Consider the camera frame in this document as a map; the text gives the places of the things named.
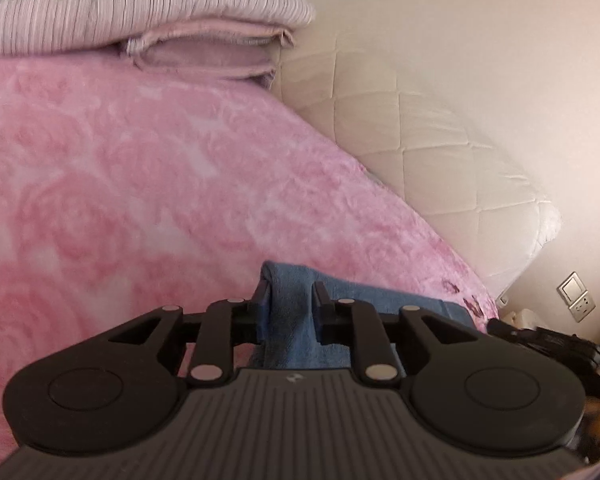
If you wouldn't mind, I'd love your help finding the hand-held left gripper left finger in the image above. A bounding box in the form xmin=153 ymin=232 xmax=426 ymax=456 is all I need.
xmin=107 ymin=280 xmax=272 ymax=390

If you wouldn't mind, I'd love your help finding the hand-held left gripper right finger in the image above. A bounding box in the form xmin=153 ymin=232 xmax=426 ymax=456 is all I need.
xmin=312 ymin=281 xmax=481 ymax=390

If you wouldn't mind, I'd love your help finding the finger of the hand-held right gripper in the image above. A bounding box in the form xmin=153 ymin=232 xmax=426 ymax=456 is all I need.
xmin=486 ymin=318 xmax=543 ymax=347

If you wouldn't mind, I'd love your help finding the blue garment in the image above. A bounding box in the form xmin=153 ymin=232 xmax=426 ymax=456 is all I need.
xmin=250 ymin=260 xmax=486 ymax=376

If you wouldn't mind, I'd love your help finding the pink floral plush blanket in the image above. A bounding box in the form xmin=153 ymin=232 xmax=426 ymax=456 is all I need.
xmin=0 ymin=55 xmax=501 ymax=466

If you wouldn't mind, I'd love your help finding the white quilted mattress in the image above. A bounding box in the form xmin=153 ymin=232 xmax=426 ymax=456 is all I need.
xmin=275 ymin=35 xmax=563 ymax=301

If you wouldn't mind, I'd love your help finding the folded pale pink blanket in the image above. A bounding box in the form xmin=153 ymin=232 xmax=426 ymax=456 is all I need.
xmin=122 ymin=20 xmax=296 ymax=88

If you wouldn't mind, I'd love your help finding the pale pink ribbed blanket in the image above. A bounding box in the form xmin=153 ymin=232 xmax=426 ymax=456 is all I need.
xmin=0 ymin=0 xmax=316 ymax=58

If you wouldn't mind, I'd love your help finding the wall switch and socket panel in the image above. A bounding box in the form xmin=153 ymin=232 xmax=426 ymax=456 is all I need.
xmin=556 ymin=270 xmax=597 ymax=324

